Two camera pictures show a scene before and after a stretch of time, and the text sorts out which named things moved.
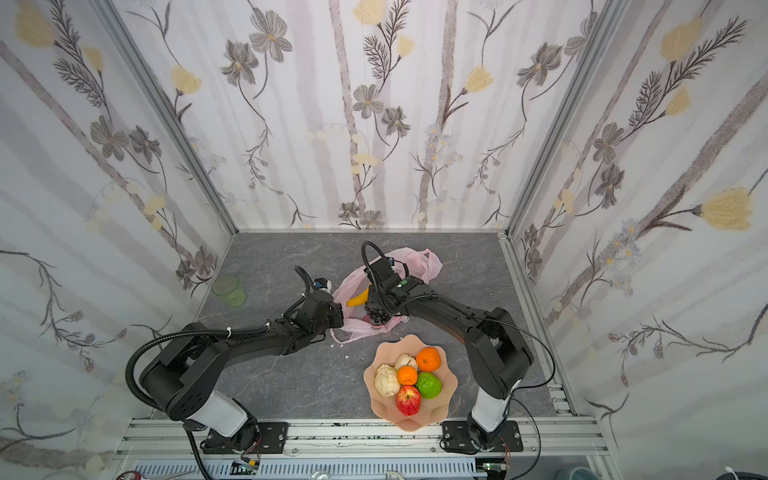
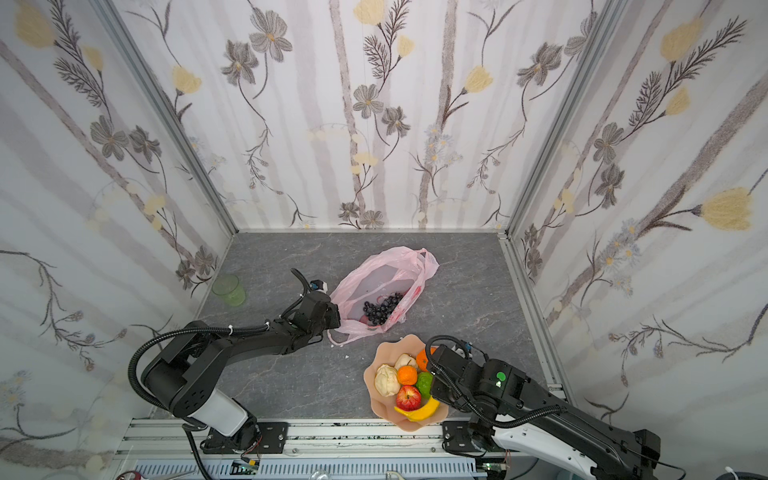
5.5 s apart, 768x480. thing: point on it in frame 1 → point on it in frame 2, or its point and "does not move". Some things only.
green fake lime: (428, 385) does not move
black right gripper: (381, 306) → (435, 359)
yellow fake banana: (359, 299) → (420, 413)
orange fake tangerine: (428, 359) does not move
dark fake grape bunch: (377, 315) does not move
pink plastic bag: (422, 263) does not move
